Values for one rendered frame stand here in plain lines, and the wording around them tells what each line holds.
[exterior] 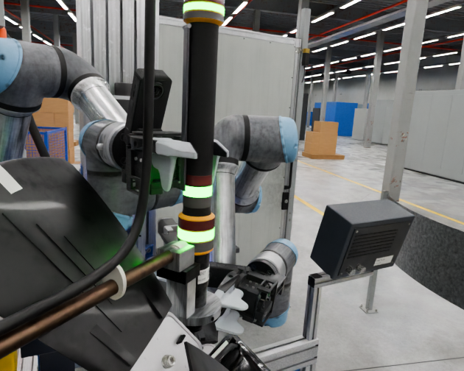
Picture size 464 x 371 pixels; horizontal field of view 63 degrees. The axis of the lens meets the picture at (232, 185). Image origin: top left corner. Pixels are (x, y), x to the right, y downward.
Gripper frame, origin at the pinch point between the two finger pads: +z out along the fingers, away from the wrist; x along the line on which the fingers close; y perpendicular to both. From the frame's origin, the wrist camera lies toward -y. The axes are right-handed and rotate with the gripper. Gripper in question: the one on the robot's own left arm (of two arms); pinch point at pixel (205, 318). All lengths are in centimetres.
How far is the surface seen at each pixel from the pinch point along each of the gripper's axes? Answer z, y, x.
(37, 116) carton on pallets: -475, -645, 80
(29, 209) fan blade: 25.4, -8.5, -22.5
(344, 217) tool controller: -54, 12, -7
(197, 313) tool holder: 13.3, 4.7, -10.2
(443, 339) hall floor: -230, 79, 112
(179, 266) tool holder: 16.7, 3.4, -17.3
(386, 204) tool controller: -73, 21, -9
